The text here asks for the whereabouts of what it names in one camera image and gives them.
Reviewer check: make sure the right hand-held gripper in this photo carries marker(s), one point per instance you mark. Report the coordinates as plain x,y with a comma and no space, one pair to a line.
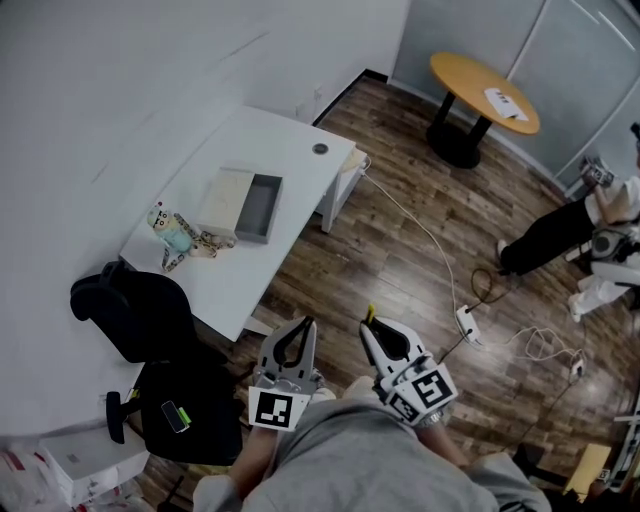
425,392

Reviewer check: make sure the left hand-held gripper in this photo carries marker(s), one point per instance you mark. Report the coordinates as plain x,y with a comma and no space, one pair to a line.
272,412

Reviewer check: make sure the small yellow object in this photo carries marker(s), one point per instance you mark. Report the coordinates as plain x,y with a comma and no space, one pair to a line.
371,313

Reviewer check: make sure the beige storage box with drawer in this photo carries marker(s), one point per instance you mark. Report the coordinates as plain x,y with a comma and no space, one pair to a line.
225,200

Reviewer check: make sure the person's right forearm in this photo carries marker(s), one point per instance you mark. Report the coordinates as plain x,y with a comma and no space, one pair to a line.
442,445

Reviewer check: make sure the person's left forearm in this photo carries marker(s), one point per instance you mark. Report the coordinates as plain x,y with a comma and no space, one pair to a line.
255,460

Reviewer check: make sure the white cardboard box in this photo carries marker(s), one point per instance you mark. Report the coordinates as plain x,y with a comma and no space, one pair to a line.
85,457

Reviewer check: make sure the person's left leg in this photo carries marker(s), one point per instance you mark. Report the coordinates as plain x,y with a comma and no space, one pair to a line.
322,392

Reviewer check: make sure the person's leg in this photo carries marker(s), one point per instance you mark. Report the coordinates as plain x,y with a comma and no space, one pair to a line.
322,392
357,387

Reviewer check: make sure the person's right leg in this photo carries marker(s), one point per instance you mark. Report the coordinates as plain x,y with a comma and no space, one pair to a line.
357,387

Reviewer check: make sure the white power strip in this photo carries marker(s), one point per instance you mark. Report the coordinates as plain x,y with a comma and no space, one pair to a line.
467,322

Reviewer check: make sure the white desk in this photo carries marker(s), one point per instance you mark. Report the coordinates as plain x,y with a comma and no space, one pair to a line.
240,285

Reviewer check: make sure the silver wristwatch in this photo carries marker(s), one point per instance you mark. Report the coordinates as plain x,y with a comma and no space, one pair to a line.
432,421

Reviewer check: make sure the person's grey sweatshirt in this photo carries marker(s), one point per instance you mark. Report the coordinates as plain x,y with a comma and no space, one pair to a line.
360,465

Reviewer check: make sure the green power bank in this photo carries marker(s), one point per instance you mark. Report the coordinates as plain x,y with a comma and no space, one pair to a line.
185,415

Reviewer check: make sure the cartoon figure toy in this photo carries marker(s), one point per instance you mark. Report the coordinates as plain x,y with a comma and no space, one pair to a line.
207,245

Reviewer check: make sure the black office chair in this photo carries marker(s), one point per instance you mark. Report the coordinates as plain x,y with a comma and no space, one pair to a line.
150,320

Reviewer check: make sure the white plug adapter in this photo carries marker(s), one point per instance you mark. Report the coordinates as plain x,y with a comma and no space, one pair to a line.
577,369

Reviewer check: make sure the black metal rack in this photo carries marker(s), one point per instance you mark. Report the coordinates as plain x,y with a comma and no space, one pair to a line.
175,495

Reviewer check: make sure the beige cloth bundle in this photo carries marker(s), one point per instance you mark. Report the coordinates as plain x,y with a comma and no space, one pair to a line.
355,160

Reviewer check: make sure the grey desk grommet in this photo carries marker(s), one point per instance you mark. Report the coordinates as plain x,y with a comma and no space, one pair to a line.
320,148

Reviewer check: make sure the white paper sheet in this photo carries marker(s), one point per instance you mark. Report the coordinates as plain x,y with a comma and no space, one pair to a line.
505,102

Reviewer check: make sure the round wooden table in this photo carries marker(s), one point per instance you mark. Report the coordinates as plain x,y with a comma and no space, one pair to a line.
480,85

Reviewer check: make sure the pile of plastic bags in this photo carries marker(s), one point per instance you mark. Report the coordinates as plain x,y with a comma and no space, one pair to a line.
20,480

